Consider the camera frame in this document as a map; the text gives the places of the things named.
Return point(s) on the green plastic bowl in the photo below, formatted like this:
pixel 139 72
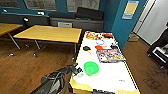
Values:
pixel 91 68

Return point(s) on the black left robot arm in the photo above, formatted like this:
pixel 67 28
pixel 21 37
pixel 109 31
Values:
pixel 50 83

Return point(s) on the small black bowl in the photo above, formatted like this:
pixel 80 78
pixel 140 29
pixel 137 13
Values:
pixel 86 48

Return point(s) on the small red disc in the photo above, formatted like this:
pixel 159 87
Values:
pixel 99 47

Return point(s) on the white table with items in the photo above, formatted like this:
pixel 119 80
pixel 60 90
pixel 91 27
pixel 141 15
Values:
pixel 106 81

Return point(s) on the colourful board game box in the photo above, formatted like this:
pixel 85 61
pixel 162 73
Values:
pixel 110 55

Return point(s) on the dark grey sofa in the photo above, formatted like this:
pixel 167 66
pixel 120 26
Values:
pixel 83 23

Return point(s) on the white rectangular panel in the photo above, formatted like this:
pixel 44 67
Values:
pixel 65 24

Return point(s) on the brown cardboard box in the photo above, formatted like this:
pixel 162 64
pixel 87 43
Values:
pixel 132 37

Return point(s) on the interior wall window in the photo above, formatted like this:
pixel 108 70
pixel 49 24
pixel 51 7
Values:
pixel 40 3
pixel 6 2
pixel 83 4

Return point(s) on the white wall socket strip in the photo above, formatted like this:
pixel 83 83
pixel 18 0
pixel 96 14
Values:
pixel 40 13

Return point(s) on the yellow wall notice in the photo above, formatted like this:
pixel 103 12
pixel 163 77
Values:
pixel 130 9

